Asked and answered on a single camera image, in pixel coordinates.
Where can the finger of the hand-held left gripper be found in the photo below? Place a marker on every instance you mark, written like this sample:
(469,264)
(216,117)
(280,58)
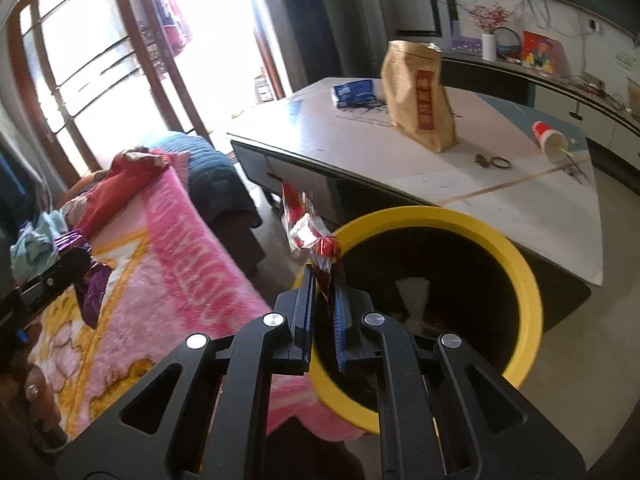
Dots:
(65,267)

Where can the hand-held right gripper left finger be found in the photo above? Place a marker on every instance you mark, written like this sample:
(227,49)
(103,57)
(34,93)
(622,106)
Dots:
(307,310)

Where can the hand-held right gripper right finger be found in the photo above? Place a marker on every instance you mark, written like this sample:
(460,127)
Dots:
(341,320)

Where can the purple foil wrapper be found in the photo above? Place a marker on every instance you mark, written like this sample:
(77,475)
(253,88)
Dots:
(95,290)

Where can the red clear wrapper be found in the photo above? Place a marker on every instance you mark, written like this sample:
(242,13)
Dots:
(305,225)

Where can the yellow trash bin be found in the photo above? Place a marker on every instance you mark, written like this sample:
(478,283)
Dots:
(520,280)

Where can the person's left hand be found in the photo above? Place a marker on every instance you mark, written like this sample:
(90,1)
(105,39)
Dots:
(42,410)

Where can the light blue clothes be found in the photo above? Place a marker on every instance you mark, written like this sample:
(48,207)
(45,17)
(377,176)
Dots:
(35,245)

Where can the red printed quilt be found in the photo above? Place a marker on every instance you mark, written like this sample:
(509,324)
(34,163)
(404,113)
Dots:
(115,185)

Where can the pink yellow printed blanket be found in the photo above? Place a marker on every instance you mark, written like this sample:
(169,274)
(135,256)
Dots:
(175,260)

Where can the dark blue cushion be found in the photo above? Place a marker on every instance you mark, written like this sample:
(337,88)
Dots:
(210,185)

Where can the white coffee table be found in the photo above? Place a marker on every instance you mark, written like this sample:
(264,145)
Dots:
(500,200)

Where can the small brown object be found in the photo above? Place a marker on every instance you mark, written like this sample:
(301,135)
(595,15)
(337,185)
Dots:
(482,159)

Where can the blue packet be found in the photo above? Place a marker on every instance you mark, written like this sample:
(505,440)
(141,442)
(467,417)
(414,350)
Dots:
(352,92)

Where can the white balcony container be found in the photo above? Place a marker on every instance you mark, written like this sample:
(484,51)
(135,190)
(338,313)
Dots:
(263,87)

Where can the brown paper bag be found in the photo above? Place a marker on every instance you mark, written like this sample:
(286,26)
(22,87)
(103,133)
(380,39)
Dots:
(415,100)

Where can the pink hanging laundry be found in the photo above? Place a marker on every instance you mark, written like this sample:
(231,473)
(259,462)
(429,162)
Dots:
(170,25)

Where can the dark blue curtain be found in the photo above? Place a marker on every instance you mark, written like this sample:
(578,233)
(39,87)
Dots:
(310,35)

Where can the red paper cup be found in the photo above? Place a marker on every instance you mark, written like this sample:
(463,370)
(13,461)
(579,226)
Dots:
(547,137)

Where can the grey curtain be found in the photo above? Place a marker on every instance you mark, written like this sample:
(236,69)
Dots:
(362,20)

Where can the white television cabinet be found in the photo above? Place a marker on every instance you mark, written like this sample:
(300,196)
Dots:
(555,105)

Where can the white vase red flowers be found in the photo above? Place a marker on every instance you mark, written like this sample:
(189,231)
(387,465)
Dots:
(488,45)

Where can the black round basket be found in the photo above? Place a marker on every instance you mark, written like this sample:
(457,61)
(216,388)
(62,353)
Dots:
(510,52)

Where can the red framed picture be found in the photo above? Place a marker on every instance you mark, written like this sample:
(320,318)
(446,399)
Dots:
(542,52)

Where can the brown window door frame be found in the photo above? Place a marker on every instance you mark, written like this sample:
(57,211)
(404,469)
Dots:
(80,162)

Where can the white wall socket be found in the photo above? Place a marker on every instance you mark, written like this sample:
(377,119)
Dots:
(595,26)

